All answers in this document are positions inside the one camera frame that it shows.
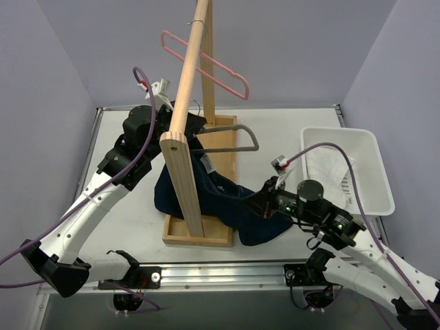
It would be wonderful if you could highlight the white plastic basket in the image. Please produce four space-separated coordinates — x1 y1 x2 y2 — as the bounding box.
300 126 395 216

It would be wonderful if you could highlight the white pleated skirt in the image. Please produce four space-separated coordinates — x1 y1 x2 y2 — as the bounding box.
305 146 349 208

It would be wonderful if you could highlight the dark hanger with metal hook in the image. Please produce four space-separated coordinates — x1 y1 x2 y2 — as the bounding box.
190 111 259 153

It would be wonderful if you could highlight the wooden clothes rack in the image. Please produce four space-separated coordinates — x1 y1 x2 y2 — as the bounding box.
159 1 233 248

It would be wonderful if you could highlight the pink hanger with metal hook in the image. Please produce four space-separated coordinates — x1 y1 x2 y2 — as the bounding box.
160 30 250 100

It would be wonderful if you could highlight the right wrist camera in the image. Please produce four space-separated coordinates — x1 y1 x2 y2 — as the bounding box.
271 155 295 189

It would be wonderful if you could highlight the dark blue denim garment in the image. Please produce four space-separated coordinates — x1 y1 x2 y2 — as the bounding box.
153 151 295 247

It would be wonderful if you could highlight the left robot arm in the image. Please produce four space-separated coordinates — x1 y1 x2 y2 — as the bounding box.
21 105 173 298

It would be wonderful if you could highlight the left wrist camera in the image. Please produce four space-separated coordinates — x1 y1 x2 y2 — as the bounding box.
137 78 173 111

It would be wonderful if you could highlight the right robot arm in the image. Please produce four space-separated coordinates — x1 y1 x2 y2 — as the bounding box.
242 177 439 329

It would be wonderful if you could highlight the aluminium mounting rail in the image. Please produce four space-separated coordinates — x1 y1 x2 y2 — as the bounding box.
37 263 344 296

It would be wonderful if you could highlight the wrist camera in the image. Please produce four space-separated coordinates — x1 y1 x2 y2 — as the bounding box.
137 78 173 111
271 155 295 189

